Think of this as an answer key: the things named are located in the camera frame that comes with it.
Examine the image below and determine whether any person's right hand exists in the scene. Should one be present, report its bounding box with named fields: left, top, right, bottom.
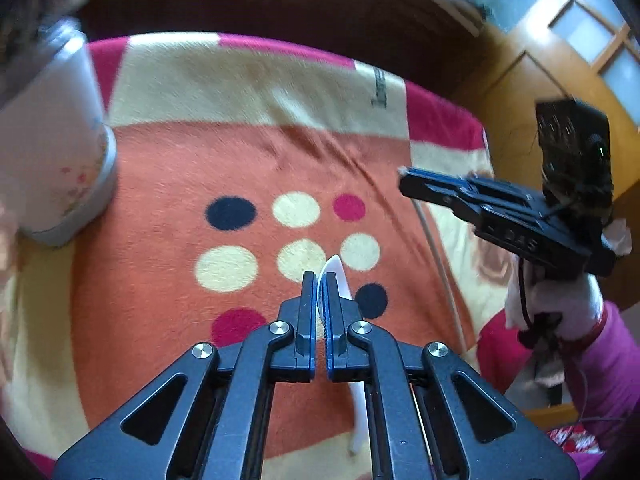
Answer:
left=504, top=264, right=604, bottom=342

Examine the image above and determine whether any person's right forearm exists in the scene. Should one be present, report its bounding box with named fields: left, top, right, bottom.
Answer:
left=560, top=305, right=640, bottom=456

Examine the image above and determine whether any dark wooden cabinet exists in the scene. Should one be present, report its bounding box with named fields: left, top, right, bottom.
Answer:
left=80, top=0, right=483, bottom=103

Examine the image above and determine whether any wooden door with glass panes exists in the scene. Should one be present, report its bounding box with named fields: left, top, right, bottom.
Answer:
left=452, top=0, right=640, bottom=221

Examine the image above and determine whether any red floral cloth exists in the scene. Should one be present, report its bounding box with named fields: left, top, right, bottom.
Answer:
left=547, top=422, right=608, bottom=456

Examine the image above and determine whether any white cup with cartoon print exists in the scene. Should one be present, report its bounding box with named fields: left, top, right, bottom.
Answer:
left=0, top=20, right=119, bottom=248

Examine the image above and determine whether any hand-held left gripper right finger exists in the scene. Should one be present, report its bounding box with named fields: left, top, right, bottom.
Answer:
left=322, top=271, right=581, bottom=480

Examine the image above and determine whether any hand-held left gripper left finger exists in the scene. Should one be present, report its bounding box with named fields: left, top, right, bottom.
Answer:
left=52, top=270, right=318, bottom=480

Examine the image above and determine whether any white plastic spoon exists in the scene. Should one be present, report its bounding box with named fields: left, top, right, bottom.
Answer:
left=319, top=255, right=369, bottom=456

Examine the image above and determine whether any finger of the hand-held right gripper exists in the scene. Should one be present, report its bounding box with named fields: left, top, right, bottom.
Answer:
left=398, top=166, right=483, bottom=215

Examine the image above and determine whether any printed fleece blanket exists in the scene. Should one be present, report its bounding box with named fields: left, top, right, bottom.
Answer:
left=0, top=32, right=531, bottom=480

